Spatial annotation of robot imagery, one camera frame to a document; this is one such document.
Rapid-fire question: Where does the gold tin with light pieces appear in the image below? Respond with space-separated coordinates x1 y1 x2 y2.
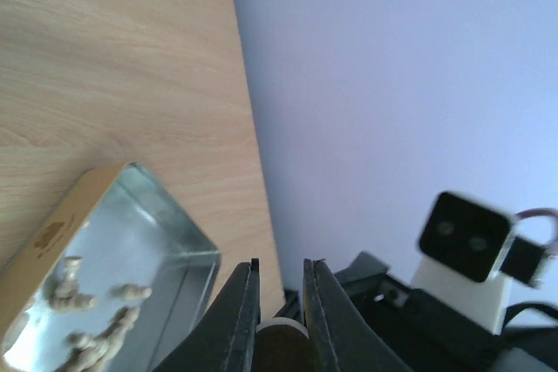
1 162 221 371

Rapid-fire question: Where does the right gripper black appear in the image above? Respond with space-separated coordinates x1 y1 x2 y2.
335 252 509 372

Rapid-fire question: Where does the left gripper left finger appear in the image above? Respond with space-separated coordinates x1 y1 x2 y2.
156 258 261 372

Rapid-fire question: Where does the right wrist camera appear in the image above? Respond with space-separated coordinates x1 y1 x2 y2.
418 191 557 287

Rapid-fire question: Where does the dark chess piece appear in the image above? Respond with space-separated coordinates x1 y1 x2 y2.
251 317 315 372

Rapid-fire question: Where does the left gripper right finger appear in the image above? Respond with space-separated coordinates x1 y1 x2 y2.
303 259 410 372

